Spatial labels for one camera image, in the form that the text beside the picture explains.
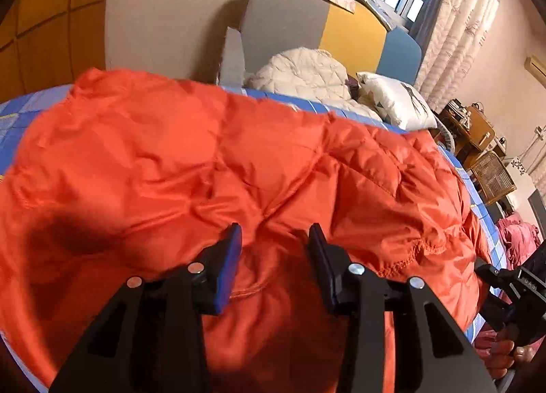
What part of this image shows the orange puffer jacket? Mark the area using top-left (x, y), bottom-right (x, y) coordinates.
top-left (0, 67), bottom-right (494, 393)

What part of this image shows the person's right hand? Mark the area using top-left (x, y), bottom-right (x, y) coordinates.
top-left (485, 329), bottom-right (536, 380)

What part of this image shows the wicker chair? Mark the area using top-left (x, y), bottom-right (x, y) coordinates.
top-left (469, 151), bottom-right (516, 205)

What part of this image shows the wooden bedside cabinet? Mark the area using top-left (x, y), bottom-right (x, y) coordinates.
top-left (439, 99), bottom-right (506, 170)

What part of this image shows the white patterned pillow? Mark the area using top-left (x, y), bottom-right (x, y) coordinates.
top-left (357, 71), bottom-right (438, 132)

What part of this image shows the cream quilted jacket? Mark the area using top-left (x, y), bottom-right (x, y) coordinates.
top-left (245, 47), bottom-right (382, 122)

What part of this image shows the beige curtain right of window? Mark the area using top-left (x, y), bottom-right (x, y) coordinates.
top-left (415, 0), bottom-right (501, 112)

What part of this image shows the orange wooden wardrobe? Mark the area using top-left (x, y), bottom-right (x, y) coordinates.
top-left (1, 0), bottom-right (106, 101)

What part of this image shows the grey yellow blue headboard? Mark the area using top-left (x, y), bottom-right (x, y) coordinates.
top-left (217, 0), bottom-right (421, 87)

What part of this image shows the wall air conditioner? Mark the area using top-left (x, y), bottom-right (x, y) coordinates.
top-left (525, 56), bottom-right (546, 87)

